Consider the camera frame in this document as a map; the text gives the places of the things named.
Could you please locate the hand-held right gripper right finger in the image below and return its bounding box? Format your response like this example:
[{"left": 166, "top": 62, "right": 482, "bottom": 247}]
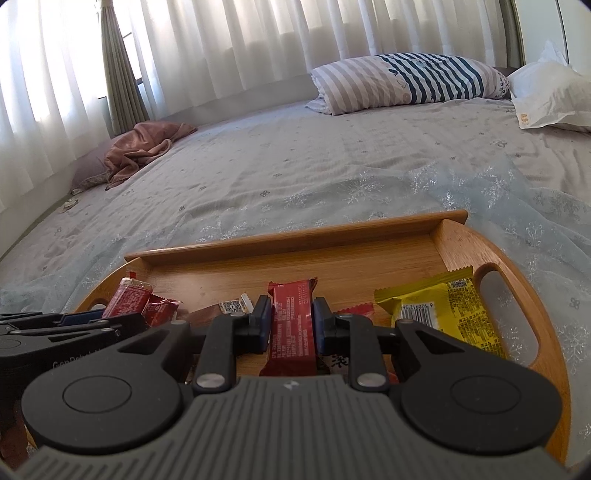
[{"left": 311, "top": 298, "right": 506, "bottom": 393}]

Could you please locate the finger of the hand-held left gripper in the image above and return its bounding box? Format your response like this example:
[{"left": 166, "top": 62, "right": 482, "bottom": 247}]
[
  {"left": 0, "top": 314, "right": 149, "bottom": 344},
  {"left": 0, "top": 310, "right": 107, "bottom": 325}
]

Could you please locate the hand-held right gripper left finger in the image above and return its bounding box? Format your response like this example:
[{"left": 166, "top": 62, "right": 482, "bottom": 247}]
[{"left": 108, "top": 295, "right": 273, "bottom": 393}]

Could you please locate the small red snack bar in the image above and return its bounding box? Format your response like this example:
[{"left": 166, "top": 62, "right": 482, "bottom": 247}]
[{"left": 102, "top": 277, "right": 153, "bottom": 319}]

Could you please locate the brown snack packet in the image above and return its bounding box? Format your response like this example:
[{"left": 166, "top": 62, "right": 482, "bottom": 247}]
[{"left": 178, "top": 292, "right": 254, "bottom": 326}]

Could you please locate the wooden tray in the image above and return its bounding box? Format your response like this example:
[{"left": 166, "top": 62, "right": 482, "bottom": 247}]
[{"left": 28, "top": 210, "right": 573, "bottom": 467}]

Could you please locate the red biscuit packet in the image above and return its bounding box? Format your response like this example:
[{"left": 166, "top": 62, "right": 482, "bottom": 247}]
[{"left": 142, "top": 298, "right": 184, "bottom": 329}]

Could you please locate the yellow snack packet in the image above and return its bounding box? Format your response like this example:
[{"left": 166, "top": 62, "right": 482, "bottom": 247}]
[{"left": 374, "top": 271, "right": 509, "bottom": 361}]

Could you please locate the bed with grey sheet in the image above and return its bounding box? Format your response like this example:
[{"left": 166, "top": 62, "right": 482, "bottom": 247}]
[{"left": 0, "top": 92, "right": 591, "bottom": 462}]

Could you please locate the pink cloth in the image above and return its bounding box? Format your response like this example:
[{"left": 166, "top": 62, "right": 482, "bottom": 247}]
[{"left": 104, "top": 121, "right": 198, "bottom": 191}]

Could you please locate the grey-green curtain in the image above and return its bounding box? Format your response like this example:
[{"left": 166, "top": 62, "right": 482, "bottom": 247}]
[
  {"left": 99, "top": 0, "right": 151, "bottom": 134},
  {"left": 496, "top": 0, "right": 525, "bottom": 70}
]

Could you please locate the striped pillow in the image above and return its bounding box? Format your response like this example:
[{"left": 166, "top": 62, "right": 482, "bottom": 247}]
[{"left": 305, "top": 53, "right": 511, "bottom": 116}]

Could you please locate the white sheer curtain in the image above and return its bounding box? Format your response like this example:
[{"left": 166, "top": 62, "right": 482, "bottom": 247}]
[{"left": 0, "top": 0, "right": 527, "bottom": 171}]

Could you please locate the white pillow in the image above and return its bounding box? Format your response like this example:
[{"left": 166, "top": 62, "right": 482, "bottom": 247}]
[{"left": 508, "top": 41, "right": 591, "bottom": 134}]

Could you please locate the white wardrobe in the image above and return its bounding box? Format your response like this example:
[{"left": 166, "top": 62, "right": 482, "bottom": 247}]
[{"left": 522, "top": 0, "right": 591, "bottom": 79}]

